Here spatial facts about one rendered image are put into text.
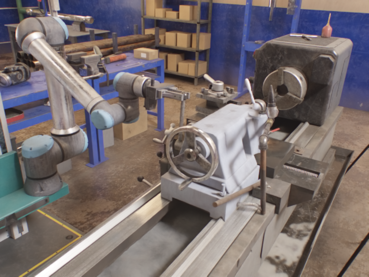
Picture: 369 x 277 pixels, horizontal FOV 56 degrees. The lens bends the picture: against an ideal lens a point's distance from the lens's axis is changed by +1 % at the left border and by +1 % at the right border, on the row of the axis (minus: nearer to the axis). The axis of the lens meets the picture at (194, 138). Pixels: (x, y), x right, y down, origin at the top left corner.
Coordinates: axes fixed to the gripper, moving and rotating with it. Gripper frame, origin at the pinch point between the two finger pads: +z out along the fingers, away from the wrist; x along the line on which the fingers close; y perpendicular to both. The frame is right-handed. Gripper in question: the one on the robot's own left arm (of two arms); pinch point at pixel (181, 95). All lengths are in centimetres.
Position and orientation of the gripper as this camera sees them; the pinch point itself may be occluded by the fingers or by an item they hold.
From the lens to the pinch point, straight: 140.7
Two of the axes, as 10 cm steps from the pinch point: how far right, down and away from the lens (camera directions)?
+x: 5.1, -2.4, 8.2
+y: 0.9, -9.4, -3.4
